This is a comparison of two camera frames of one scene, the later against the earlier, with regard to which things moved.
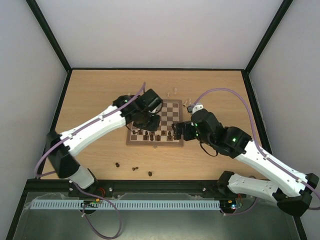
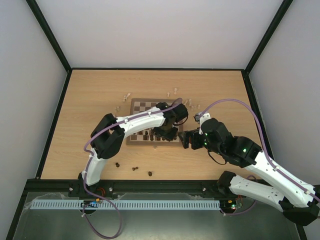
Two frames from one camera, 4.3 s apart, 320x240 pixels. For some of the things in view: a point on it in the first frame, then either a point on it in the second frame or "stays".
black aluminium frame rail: x=117 y=186 stays
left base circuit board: x=91 y=203 stays
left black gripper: x=154 y=126 -> x=168 y=138
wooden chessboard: x=171 y=112 stays
